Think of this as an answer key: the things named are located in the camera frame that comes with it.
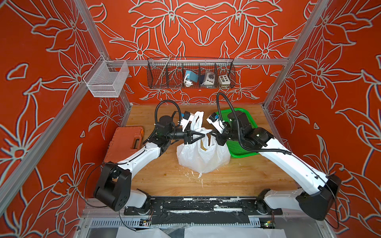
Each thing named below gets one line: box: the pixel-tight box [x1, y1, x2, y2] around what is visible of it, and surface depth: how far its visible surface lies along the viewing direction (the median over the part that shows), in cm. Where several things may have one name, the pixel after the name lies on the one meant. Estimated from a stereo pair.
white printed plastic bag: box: [176, 111, 231, 174], surface depth 75 cm
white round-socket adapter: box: [200, 70, 216, 86], surface depth 93 cm
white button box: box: [218, 74, 231, 85], surface depth 97 cm
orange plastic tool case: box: [104, 126, 145, 163], surface depth 96 cm
